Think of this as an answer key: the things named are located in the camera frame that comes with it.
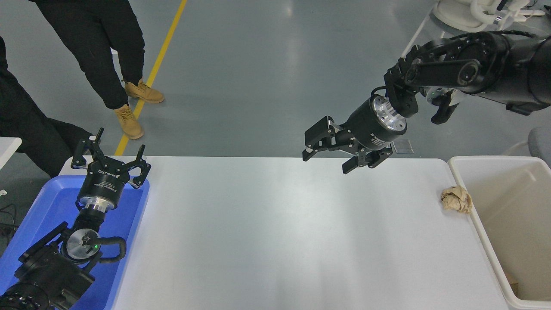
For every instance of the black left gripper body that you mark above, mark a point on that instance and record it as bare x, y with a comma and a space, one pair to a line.
103, 183

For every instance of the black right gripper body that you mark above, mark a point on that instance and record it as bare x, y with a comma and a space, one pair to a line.
366, 129

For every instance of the tan paper ball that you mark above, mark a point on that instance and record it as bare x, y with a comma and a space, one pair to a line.
456, 199

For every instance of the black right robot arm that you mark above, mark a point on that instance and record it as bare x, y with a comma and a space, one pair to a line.
495, 64

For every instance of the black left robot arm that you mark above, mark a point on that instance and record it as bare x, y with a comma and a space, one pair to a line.
47, 271

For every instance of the clear floor plate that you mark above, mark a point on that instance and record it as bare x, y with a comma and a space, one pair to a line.
405, 147

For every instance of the blue plastic tray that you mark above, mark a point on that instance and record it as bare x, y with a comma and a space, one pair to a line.
47, 202

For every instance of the person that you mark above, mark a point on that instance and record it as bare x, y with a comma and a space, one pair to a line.
99, 47
26, 129

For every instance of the small white side table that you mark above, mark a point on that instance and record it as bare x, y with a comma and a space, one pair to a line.
7, 148

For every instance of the white wheeled office chair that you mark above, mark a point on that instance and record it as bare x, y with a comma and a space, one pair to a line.
456, 13

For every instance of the large pale plastic bin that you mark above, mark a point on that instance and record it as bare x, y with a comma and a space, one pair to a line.
516, 206

